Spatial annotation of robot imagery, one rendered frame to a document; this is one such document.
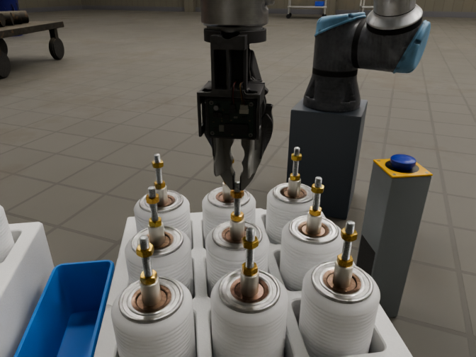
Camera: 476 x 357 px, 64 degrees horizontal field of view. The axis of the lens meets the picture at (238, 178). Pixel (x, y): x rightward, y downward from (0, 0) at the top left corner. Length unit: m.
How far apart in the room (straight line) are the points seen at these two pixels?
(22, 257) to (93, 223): 0.42
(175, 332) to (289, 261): 0.21
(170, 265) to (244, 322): 0.15
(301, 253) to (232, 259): 0.10
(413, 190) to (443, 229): 0.50
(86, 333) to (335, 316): 0.50
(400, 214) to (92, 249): 0.72
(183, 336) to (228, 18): 0.36
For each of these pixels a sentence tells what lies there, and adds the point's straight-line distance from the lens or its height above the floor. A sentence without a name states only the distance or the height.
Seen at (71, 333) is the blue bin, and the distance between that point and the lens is 0.84.
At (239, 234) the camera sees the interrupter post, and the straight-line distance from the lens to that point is 0.57.
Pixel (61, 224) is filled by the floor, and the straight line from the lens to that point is 1.18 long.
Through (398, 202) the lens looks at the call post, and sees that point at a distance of 0.69.
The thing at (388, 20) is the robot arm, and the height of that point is 0.52.
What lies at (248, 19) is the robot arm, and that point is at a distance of 0.43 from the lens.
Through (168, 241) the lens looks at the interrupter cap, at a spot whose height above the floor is 0.25.
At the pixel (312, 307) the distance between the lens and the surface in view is 0.51.
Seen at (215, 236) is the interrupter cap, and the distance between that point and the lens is 0.58.
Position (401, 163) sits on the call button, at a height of 0.33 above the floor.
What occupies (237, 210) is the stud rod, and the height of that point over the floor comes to 0.30.
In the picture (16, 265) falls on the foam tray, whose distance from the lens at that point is 0.74.
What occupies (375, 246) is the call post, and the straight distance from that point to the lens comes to 0.74.
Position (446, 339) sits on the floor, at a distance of 0.86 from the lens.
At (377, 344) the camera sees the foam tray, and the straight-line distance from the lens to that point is 0.58.
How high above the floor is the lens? 0.58
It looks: 26 degrees down
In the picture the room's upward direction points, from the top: straight up
